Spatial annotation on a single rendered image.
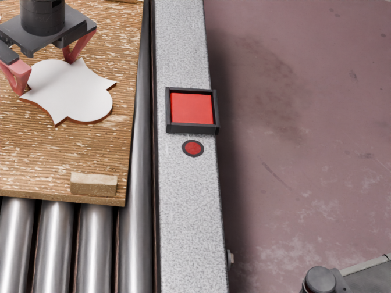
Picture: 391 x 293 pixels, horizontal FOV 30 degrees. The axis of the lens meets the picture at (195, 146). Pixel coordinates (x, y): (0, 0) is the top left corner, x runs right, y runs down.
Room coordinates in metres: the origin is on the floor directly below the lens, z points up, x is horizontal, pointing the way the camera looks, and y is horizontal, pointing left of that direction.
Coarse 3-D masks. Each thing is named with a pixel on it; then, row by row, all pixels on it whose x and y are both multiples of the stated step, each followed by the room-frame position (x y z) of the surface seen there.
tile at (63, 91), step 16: (48, 64) 0.75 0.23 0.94; (64, 64) 0.75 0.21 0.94; (80, 64) 0.76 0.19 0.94; (32, 80) 0.71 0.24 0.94; (48, 80) 0.72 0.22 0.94; (64, 80) 0.72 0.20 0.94; (80, 80) 0.73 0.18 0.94; (96, 80) 0.74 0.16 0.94; (32, 96) 0.68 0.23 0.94; (48, 96) 0.69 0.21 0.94; (64, 96) 0.69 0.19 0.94; (80, 96) 0.70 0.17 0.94; (96, 96) 0.70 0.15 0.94; (48, 112) 0.66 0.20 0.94; (64, 112) 0.66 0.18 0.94; (80, 112) 0.67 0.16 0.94; (96, 112) 0.67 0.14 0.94
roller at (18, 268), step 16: (16, 208) 0.51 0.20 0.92; (32, 208) 0.52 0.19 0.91; (0, 224) 0.49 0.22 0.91; (16, 224) 0.49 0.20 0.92; (32, 224) 0.50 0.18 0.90; (0, 240) 0.46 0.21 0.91; (16, 240) 0.47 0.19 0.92; (0, 256) 0.44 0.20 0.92; (16, 256) 0.44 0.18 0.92; (0, 272) 0.42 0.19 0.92; (16, 272) 0.42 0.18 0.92; (0, 288) 0.40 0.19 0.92; (16, 288) 0.40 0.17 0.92
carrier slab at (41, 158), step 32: (96, 0) 0.92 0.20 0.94; (96, 32) 0.85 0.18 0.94; (128, 32) 0.86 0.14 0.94; (32, 64) 0.75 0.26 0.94; (96, 64) 0.78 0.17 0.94; (128, 64) 0.79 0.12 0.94; (0, 96) 0.68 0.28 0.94; (128, 96) 0.73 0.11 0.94; (0, 128) 0.62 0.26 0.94; (32, 128) 0.63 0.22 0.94; (64, 128) 0.64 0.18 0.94; (96, 128) 0.65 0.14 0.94; (128, 128) 0.66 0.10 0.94; (0, 160) 0.57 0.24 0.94; (32, 160) 0.58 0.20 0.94; (64, 160) 0.59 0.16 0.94; (96, 160) 0.60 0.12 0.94; (128, 160) 0.61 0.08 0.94; (0, 192) 0.52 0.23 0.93; (32, 192) 0.53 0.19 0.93; (64, 192) 0.54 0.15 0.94
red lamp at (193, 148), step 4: (188, 144) 0.68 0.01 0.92; (192, 144) 0.68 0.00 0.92; (196, 144) 0.68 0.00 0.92; (188, 148) 0.67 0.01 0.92; (192, 148) 0.67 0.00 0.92; (196, 148) 0.67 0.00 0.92; (200, 148) 0.67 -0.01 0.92; (188, 152) 0.66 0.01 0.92; (192, 152) 0.66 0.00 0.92; (196, 152) 0.66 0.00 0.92
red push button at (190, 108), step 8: (176, 96) 0.75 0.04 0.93; (184, 96) 0.76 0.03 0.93; (192, 96) 0.76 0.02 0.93; (200, 96) 0.76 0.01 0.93; (208, 96) 0.77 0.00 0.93; (176, 104) 0.74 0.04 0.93; (184, 104) 0.74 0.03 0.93; (192, 104) 0.74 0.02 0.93; (200, 104) 0.75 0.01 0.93; (208, 104) 0.75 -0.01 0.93; (176, 112) 0.72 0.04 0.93; (184, 112) 0.72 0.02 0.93; (192, 112) 0.73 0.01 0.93; (200, 112) 0.73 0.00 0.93; (208, 112) 0.73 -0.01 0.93; (176, 120) 0.70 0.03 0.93; (184, 120) 0.71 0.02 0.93; (192, 120) 0.71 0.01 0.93; (200, 120) 0.71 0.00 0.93; (208, 120) 0.72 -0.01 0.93
